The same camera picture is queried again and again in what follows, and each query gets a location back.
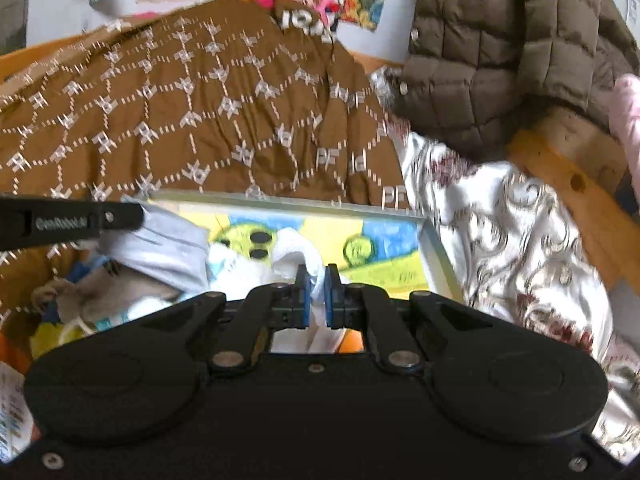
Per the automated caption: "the orange ribbed cup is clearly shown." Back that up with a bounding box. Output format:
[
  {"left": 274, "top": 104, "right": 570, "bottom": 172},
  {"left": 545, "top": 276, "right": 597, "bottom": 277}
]
[{"left": 334, "top": 329, "right": 370, "bottom": 355}]

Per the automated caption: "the brown patterned quilt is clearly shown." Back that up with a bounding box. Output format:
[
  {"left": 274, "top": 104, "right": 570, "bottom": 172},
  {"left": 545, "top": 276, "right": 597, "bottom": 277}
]
[{"left": 0, "top": 0, "right": 412, "bottom": 331}]

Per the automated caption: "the grey wall panel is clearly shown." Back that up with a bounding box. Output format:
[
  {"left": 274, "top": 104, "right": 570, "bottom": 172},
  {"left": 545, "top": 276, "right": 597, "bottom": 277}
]
[{"left": 0, "top": 0, "right": 34, "bottom": 56}]

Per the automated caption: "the white sock with blue trim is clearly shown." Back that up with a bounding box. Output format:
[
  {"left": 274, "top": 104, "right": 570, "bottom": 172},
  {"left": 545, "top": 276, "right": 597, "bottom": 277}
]
[{"left": 206, "top": 226, "right": 328, "bottom": 353}]

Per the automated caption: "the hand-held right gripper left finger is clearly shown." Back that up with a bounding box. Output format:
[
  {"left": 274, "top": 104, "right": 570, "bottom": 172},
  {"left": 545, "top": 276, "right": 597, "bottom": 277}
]
[{"left": 150, "top": 264, "right": 311, "bottom": 373}]

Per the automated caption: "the cartoon print metal tray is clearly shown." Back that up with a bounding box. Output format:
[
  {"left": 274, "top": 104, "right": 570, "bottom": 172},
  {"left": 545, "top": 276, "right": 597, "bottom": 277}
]
[{"left": 145, "top": 190, "right": 467, "bottom": 356}]

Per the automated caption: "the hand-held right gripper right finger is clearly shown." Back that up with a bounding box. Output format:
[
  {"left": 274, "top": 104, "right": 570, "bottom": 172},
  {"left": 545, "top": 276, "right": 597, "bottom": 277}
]
[{"left": 325, "top": 262, "right": 481, "bottom": 373}]

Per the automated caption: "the white floral bedspread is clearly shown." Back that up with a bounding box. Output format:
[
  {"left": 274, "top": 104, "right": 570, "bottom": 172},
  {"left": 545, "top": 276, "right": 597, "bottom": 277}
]
[{"left": 370, "top": 67, "right": 640, "bottom": 463}]

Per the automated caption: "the grey knit pouch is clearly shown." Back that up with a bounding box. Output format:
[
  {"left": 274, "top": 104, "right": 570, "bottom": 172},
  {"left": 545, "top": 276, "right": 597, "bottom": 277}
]
[{"left": 30, "top": 260, "right": 181, "bottom": 323}]

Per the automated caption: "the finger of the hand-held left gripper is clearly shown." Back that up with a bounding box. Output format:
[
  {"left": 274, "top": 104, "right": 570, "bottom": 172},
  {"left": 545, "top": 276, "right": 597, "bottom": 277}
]
[{"left": 99, "top": 201, "right": 147, "bottom": 234}]

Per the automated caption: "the brown puffer jacket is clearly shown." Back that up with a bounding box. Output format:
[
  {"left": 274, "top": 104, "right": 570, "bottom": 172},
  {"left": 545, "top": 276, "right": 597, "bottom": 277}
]
[{"left": 395, "top": 0, "right": 640, "bottom": 161}]

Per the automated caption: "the pink blanket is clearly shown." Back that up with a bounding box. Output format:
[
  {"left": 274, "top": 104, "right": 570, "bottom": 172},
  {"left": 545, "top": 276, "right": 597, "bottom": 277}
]
[{"left": 607, "top": 74, "right": 640, "bottom": 162}]

